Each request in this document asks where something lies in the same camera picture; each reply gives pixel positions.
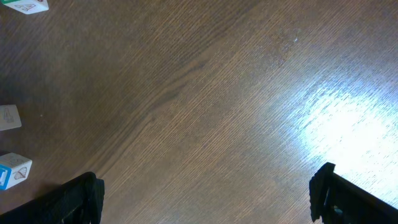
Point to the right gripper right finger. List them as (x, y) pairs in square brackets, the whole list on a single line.
[(334, 199)]

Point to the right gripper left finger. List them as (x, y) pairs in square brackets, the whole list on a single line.
[(80, 200)]

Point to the blue E block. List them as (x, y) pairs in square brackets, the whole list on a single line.
[(14, 170)]

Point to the yellow block right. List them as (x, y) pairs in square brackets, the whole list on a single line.
[(10, 118)]

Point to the green J block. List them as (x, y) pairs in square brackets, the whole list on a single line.
[(27, 6)]

